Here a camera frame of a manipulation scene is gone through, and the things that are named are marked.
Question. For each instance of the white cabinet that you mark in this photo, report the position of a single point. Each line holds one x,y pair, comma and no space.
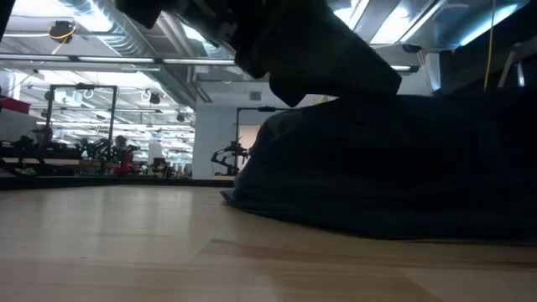
12,126

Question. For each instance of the navy blue backpack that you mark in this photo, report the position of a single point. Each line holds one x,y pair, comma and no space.
377,168

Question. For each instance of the corrugated silver ventilation duct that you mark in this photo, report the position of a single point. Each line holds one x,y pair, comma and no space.
121,38

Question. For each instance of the background black robot arm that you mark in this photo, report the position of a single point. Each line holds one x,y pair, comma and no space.
228,157

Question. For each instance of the background robot workstation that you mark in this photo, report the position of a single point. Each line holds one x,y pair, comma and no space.
63,155

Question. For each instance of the black ceiling spotlight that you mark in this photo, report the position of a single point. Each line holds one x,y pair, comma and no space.
180,116
155,97

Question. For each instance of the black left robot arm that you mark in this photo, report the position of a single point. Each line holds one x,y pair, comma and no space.
168,10

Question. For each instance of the long ceiling light strip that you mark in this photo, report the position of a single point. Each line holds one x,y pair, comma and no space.
117,59

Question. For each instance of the white slanted pole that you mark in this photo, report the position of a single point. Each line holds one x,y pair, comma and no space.
508,63

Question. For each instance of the background black metal frame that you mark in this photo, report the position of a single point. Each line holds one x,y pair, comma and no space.
49,109
237,126

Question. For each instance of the person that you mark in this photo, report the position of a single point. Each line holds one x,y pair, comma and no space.
125,159

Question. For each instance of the black aluminium table frame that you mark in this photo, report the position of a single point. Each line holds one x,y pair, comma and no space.
105,181

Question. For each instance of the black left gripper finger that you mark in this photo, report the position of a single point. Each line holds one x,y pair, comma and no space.
287,90

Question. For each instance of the grey wall vent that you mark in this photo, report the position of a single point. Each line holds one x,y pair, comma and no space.
255,95

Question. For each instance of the red box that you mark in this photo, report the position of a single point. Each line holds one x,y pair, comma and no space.
14,105

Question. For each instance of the dark ceiling security camera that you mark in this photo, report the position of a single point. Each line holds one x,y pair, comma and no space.
411,48

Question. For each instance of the orange slanted pole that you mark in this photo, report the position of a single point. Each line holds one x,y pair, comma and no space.
488,50

